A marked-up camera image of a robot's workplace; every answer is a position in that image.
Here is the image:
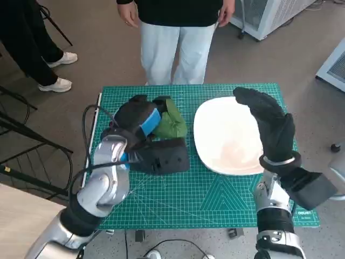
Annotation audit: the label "white plate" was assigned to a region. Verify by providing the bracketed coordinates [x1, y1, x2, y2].
[193, 96, 265, 176]

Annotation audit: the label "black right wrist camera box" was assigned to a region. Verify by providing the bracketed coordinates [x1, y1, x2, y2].
[279, 166, 339, 211]

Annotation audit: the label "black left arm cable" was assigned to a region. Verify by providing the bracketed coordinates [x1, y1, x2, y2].
[68, 105, 135, 206]

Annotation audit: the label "beige wooden table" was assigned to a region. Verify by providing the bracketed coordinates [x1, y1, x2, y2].
[0, 183, 68, 259]

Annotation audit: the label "straight black floor cable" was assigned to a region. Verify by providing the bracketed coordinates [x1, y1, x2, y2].
[123, 229, 129, 259]

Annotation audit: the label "black metal stool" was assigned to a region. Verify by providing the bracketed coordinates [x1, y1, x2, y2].
[37, 3, 73, 46]

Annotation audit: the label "grey wheeled metal frame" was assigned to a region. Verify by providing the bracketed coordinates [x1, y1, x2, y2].
[237, 0, 246, 40]

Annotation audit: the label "grey office chair base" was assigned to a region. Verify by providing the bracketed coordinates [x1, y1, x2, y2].
[327, 142, 345, 201]

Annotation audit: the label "person's right hand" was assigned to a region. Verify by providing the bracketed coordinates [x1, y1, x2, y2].
[118, 1, 140, 28]

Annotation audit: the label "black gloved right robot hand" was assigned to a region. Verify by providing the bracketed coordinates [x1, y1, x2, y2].
[233, 86, 296, 162]

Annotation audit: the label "white cabinet with glass door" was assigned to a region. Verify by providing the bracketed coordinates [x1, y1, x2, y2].
[231, 0, 318, 41]

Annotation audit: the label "curved black floor cable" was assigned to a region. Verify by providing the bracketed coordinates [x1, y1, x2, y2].
[144, 238, 206, 259]

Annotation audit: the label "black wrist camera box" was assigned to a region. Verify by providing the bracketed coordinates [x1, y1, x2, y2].
[129, 137, 190, 175]
[279, 166, 339, 211]

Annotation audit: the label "black metal chair frame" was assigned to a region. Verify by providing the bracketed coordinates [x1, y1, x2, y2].
[0, 112, 74, 200]
[0, 86, 38, 125]

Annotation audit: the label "white cabinet with grille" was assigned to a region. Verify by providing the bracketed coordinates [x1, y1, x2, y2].
[315, 36, 345, 94]

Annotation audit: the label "person's left hand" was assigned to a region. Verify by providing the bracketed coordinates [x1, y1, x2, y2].
[217, 1, 235, 28]

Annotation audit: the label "person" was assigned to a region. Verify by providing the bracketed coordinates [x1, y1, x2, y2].
[116, 0, 235, 86]
[0, 0, 79, 93]

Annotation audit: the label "person's hand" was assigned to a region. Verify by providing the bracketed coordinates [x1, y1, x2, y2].
[217, 1, 235, 28]
[118, 1, 140, 28]

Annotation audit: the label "green cutting mat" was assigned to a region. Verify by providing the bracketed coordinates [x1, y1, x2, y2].
[95, 83, 321, 230]

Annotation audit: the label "red toy grapes with leaf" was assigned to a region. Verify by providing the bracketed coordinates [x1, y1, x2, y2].
[153, 99, 188, 141]

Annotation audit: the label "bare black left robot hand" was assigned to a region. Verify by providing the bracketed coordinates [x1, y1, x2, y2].
[111, 94, 172, 140]

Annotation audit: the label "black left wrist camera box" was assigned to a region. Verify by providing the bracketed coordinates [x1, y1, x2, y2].
[129, 137, 190, 175]

